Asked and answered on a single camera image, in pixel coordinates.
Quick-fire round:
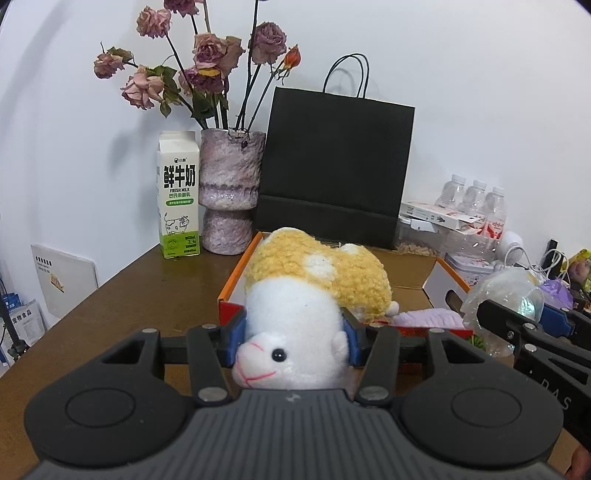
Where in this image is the clear plastic food container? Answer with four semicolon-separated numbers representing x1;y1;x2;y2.
394;215;450;257

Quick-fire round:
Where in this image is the dried pink rose bouquet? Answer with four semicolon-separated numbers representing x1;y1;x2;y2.
93;1;301;133

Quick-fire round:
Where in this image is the purple white gift bag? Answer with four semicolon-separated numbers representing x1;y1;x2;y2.
539;278;574;310

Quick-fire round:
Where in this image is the right clear water bottle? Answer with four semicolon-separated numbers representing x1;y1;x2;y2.
481;187;507;240

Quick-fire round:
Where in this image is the small white tin box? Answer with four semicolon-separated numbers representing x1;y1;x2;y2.
444;253;495;287

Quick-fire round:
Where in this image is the small white desk fan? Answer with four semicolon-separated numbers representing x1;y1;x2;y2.
492;231;524;271

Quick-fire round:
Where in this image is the red cardboard pumpkin box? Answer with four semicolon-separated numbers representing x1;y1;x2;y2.
217;232;470;325

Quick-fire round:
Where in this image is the white charging cable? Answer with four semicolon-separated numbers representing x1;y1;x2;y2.
505;246;569;282

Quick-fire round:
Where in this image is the iridescent clear plastic ball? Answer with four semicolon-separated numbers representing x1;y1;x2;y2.
460;268;544;358

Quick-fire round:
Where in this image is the white green milk carton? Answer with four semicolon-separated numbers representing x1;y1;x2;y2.
156;131;200;259

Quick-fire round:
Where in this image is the white board on floor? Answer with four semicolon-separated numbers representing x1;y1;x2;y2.
31;244;98;319

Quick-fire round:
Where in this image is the lilac fluffy towel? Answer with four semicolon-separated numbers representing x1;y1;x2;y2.
393;308;465;330

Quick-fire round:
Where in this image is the colourful snack packet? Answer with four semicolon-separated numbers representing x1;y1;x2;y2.
567;249;591;294

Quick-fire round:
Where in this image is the flat white carton box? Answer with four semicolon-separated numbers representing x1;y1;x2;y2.
400;202;485;231

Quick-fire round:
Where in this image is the left clear water bottle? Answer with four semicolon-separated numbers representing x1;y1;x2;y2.
435;174;466;210

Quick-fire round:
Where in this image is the black paper shopping bag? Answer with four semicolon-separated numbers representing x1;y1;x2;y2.
253;53;415;249

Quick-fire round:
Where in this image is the clear water bottle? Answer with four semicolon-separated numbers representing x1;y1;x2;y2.
458;180;487;216
481;187;507;240
435;174;466;210

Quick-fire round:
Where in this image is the yellow white plush toy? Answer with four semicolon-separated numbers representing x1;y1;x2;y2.
231;227;400;390

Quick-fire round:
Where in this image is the middle clear water bottle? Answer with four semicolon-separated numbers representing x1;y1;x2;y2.
458;180;487;216

